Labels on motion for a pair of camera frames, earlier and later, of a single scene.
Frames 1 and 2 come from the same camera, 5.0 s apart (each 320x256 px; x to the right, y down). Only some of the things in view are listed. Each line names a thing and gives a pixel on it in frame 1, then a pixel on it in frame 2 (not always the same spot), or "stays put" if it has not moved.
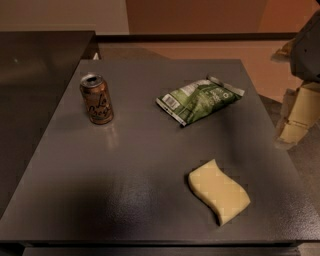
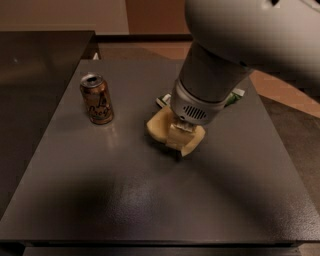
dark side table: (36, 69) stays put
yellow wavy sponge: (222, 193) -> (159, 127)
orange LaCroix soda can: (98, 99) stays put
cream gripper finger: (301, 109) -> (199, 95)
